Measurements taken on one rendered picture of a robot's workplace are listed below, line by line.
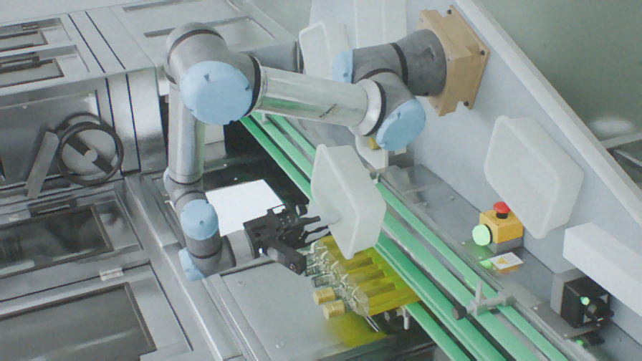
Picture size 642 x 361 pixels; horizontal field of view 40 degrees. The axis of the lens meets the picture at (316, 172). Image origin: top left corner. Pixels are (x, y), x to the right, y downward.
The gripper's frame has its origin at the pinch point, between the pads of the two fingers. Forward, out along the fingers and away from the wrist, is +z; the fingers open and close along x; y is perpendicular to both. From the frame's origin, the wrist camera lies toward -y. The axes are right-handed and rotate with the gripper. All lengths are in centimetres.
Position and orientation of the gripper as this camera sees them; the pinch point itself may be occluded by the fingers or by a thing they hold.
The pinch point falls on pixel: (335, 222)
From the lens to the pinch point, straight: 200.4
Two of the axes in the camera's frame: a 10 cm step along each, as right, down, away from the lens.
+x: 0.3, 6.7, 7.4
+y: -3.9, -6.8, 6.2
